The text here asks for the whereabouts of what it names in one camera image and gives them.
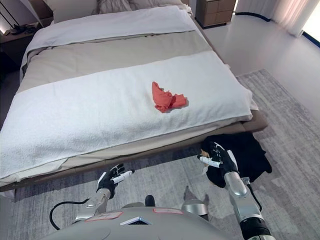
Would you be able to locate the beige patterned pillow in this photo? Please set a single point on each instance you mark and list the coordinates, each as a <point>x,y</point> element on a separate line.
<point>111,5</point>

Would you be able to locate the silver right robot leg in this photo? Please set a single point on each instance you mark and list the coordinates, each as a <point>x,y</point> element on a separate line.
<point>195,208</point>

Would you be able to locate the silver robot leg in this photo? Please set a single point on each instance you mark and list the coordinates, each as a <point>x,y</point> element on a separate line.
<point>195,208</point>
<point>149,200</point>

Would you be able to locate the grey robot torso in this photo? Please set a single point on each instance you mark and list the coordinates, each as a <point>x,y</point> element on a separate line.
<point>140,227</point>

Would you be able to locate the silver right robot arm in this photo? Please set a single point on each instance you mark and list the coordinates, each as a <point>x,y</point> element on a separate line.
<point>240,197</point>

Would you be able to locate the dark wooden side table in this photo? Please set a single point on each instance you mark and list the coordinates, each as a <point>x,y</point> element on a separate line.
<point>22,31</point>

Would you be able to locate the black garment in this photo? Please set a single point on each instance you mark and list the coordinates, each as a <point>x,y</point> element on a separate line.
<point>250,155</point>

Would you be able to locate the white fluffy bed blanket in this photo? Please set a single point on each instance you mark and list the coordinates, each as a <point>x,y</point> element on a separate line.
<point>100,107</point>

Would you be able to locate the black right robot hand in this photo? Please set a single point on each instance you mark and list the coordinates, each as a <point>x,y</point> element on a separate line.
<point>226,160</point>

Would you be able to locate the wooden nightstand with drawers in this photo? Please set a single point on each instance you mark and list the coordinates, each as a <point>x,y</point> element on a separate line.
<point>215,11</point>

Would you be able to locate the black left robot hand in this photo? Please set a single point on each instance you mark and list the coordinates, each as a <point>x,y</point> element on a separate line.
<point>108,182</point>

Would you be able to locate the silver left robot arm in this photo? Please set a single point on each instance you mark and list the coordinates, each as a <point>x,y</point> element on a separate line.
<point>98,202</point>

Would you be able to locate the grey striped rug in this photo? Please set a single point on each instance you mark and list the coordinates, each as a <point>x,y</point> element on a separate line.
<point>282,140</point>

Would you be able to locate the bed with white blanket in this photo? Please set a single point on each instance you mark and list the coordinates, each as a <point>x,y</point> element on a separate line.
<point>257,122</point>

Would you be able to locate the plain beige pillow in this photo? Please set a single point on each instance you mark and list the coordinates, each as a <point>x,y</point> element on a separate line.
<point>155,2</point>

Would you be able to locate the silver left robot leg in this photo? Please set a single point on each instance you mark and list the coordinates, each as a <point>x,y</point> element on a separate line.
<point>149,200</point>

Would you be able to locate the red cloth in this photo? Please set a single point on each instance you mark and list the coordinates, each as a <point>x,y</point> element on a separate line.
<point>165,98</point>

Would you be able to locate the white sheer curtain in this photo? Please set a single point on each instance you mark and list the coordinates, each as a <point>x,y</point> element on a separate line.
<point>295,13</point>

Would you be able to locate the beige duvet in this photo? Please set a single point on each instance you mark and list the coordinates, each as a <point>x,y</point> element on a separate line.
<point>105,60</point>

